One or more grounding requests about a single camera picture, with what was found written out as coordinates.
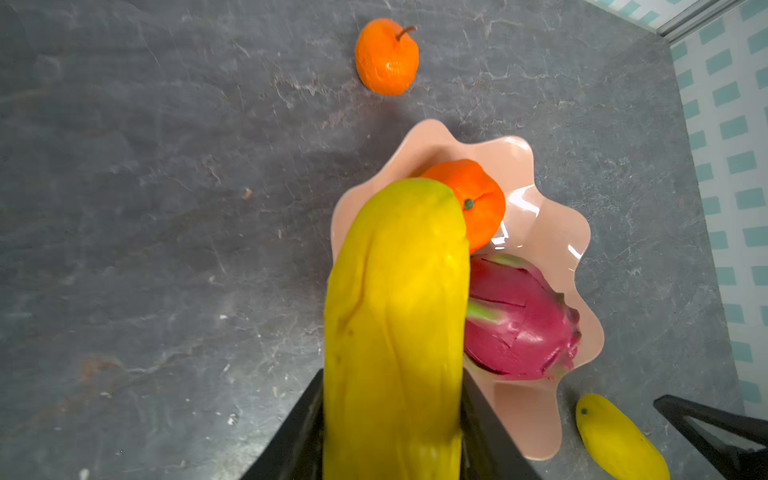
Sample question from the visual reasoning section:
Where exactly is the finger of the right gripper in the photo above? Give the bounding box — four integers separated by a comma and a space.
653, 395, 767, 479

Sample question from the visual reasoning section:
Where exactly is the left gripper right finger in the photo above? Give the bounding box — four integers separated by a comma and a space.
460, 369, 540, 480

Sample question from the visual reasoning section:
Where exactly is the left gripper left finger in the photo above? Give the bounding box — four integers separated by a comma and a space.
241, 369, 324, 479

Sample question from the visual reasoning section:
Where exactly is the yellow fake fruit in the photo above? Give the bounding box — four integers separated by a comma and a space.
322, 178, 470, 479
576, 394, 670, 479

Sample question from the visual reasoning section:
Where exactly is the pink dragon fruit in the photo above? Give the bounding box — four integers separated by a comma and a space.
464, 253, 582, 381

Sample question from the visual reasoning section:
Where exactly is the red-orange persimmon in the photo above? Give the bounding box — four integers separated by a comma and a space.
421, 159, 506, 254

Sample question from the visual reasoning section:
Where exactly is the small orange tangerine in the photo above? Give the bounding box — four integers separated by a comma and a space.
355, 18, 420, 96

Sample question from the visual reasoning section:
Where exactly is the pink wavy fruit bowl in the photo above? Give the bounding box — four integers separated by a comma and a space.
330, 120, 604, 461

